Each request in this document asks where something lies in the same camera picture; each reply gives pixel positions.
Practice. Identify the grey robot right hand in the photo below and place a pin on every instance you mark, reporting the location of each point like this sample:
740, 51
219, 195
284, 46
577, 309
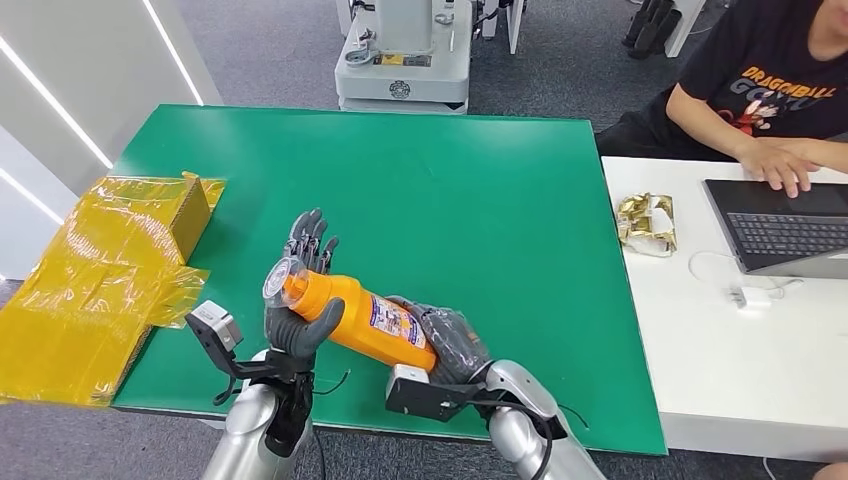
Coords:
454, 344

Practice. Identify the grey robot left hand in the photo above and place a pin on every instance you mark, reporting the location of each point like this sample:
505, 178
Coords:
298, 331

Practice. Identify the orange plastic bottle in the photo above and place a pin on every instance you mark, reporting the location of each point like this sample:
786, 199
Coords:
351, 311

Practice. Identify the white robot base machine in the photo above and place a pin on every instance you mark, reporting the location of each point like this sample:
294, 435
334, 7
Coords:
404, 73

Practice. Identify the person's left forearm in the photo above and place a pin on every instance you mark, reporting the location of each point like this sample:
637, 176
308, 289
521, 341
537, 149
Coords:
828, 152

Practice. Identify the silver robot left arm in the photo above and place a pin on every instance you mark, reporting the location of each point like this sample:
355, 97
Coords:
242, 437

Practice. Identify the person's right forearm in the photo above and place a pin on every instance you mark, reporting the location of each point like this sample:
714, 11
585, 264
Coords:
709, 126

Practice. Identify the green table board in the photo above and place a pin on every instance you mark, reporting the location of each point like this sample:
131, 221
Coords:
430, 199

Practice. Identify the yellow film-wrapped cardboard box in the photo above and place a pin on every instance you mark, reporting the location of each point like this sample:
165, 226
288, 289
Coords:
99, 278

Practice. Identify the crumpled gold foil wrapper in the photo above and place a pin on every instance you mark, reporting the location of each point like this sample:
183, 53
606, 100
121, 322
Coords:
646, 225

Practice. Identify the white desk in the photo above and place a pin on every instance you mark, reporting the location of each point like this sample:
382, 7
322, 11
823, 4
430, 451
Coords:
742, 371

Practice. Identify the white power adapter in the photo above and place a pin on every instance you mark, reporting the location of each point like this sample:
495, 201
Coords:
752, 298

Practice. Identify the dark grey laptop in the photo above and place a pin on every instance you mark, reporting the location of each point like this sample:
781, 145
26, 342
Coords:
782, 232

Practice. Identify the person's right hand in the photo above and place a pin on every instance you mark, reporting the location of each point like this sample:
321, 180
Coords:
775, 166

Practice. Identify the black chair legs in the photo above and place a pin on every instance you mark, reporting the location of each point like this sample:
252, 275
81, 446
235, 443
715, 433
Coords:
652, 30

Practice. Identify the person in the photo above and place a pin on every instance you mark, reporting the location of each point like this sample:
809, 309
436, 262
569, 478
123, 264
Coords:
762, 73

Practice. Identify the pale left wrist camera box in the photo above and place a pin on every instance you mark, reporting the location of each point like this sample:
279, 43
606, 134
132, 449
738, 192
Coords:
215, 324

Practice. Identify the white wall light strip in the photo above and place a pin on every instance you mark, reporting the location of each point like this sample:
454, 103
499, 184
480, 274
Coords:
30, 195
173, 46
60, 102

